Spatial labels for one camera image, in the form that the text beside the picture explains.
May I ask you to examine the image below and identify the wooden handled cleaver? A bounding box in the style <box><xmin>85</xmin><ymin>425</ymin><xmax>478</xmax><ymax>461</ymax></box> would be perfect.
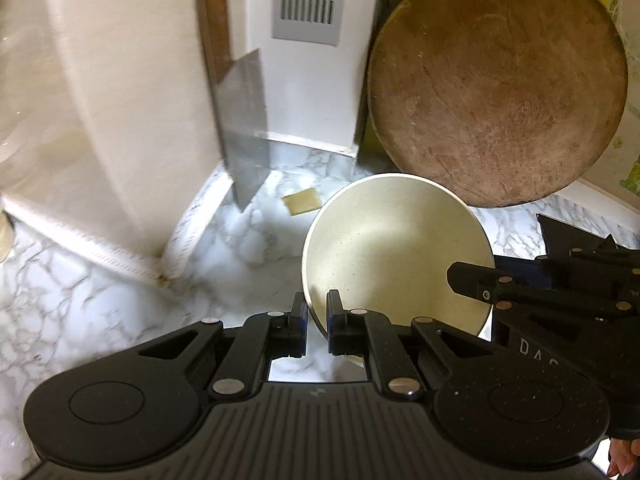
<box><xmin>196</xmin><ymin>0</ymin><xmax>272</xmax><ymax>212</ymax></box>

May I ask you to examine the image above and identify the cream round bowl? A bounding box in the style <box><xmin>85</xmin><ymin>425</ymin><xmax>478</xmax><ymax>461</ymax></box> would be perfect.
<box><xmin>301</xmin><ymin>173</ymin><xmax>496</xmax><ymax>367</ymax></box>

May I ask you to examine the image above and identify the person's right hand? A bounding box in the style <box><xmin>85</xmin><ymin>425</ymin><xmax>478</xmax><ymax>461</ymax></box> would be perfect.
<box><xmin>606</xmin><ymin>436</ymin><xmax>640</xmax><ymax>479</ymax></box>

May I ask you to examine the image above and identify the round wooden cutting board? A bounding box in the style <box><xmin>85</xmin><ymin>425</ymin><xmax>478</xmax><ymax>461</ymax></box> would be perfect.
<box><xmin>367</xmin><ymin>0</ymin><xmax>629</xmax><ymax>209</ymax></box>

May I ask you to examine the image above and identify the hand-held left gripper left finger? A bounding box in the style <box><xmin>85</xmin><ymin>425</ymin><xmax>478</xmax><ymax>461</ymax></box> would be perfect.
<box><xmin>137</xmin><ymin>290</ymin><xmax>307</xmax><ymax>403</ymax></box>

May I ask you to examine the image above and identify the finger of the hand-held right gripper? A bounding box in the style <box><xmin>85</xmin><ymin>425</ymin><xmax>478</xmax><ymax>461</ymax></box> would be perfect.
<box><xmin>446</xmin><ymin>260</ymin><xmax>640</xmax><ymax>328</ymax></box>
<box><xmin>534</xmin><ymin>234</ymin><xmax>640</xmax><ymax>290</ymax></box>

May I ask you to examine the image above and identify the yellow flat scrap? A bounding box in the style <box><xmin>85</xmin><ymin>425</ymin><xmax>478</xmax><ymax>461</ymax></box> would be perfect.
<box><xmin>281</xmin><ymin>188</ymin><xmax>323</xmax><ymax>217</ymax></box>

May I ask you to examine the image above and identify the grey vent grille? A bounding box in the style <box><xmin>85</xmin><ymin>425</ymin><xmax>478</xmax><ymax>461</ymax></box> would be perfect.
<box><xmin>271</xmin><ymin>0</ymin><xmax>347</xmax><ymax>46</ymax></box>

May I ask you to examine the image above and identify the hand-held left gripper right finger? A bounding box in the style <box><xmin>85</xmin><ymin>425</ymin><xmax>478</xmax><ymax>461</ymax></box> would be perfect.
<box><xmin>326</xmin><ymin>290</ymin><xmax>495</xmax><ymax>403</ymax></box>

